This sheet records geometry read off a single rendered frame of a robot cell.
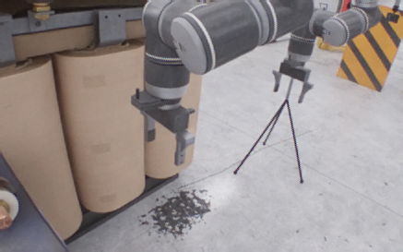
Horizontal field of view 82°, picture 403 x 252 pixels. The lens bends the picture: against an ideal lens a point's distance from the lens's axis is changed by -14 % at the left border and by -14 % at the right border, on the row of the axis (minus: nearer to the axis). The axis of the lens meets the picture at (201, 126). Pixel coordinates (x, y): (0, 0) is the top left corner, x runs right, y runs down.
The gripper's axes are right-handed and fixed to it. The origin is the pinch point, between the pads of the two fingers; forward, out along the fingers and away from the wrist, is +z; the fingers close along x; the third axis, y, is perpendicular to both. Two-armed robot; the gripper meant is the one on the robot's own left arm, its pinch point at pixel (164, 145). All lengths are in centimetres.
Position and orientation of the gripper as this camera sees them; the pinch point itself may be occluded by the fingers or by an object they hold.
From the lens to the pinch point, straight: 74.2
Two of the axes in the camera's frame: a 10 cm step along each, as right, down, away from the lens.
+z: -1.1, 8.5, 5.1
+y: 7.2, -2.9, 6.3
